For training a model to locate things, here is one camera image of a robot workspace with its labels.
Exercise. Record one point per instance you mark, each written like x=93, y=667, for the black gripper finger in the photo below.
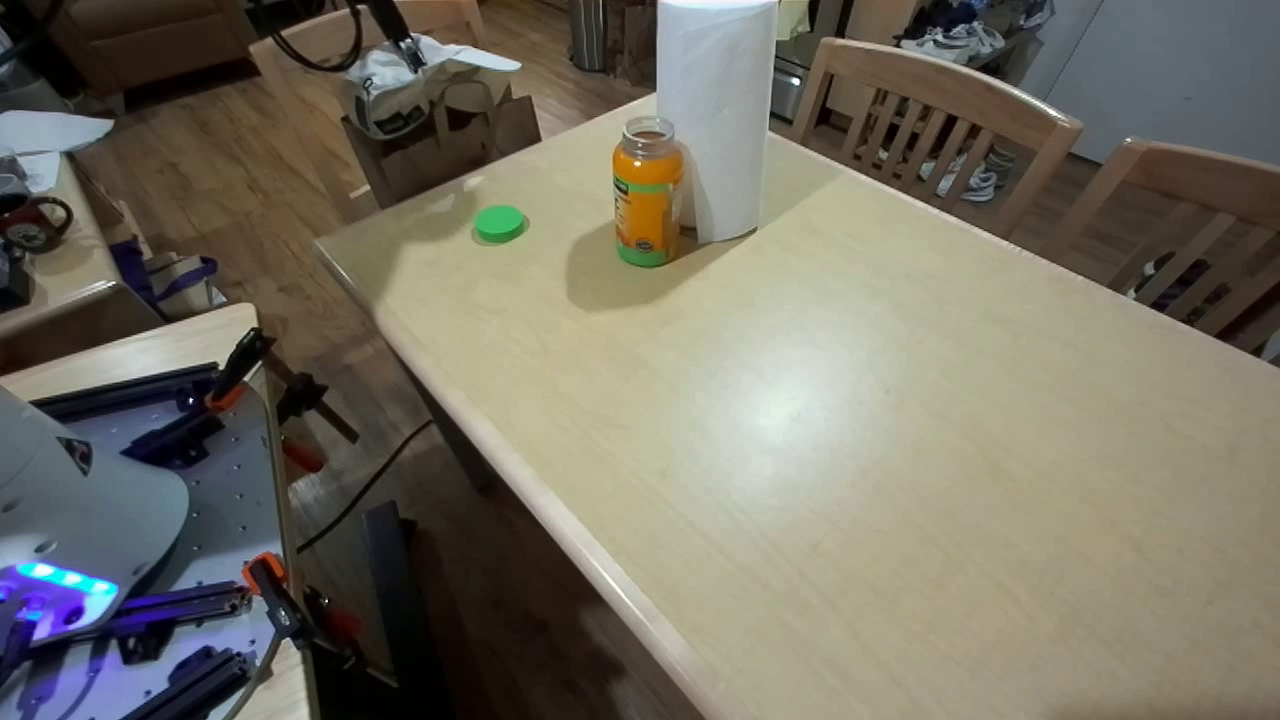
x=395, y=20

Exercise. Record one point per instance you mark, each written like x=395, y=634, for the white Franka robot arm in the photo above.
x=82, y=505

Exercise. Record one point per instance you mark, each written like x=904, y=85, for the wooden slat-back chair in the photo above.
x=1200, y=166
x=287, y=61
x=932, y=80

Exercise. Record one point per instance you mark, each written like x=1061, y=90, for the metal trash can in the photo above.
x=598, y=32

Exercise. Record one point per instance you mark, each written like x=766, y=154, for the green plastic lid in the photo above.
x=500, y=224

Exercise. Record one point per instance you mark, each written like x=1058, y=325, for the brown armchair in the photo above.
x=146, y=32

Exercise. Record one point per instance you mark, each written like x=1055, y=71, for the orange juice bottle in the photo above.
x=647, y=200

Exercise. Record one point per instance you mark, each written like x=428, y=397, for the white paper towel roll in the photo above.
x=715, y=121

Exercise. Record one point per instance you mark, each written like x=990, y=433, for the white paper sheet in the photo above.
x=54, y=135

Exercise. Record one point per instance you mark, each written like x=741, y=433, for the black orange bar clamp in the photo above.
x=243, y=360
x=273, y=585

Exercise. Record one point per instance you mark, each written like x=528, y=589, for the black headphones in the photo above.
x=26, y=200

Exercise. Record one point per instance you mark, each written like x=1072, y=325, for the grey robot mounting plate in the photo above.
x=235, y=494

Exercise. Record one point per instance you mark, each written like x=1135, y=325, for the grey shoes pile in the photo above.
x=963, y=43

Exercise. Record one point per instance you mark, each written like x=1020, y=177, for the white sneaker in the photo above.
x=981, y=181

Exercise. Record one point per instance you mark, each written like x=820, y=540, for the white door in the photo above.
x=1174, y=80

